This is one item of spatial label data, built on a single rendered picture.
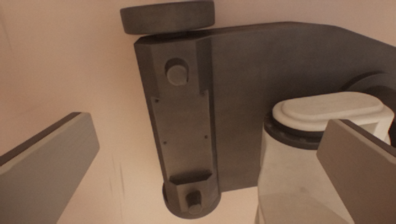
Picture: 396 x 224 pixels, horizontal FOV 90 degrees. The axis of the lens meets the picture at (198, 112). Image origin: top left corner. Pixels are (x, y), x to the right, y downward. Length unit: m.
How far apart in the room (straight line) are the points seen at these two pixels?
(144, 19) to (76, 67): 0.31
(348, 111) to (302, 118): 0.08
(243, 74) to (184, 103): 0.15
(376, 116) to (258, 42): 0.25
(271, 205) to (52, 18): 0.62
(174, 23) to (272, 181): 0.30
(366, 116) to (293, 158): 0.15
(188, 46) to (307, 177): 0.28
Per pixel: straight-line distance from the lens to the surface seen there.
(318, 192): 0.32
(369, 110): 0.46
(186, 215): 0.67
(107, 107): 0.68
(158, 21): 0.39
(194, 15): 0.40
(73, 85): 0.68
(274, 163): 0.35
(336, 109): 0.43
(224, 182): 0.63
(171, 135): 0.48
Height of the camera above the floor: 0.59
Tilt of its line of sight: 62 degrees down
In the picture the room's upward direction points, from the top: 163 degrees clockwise
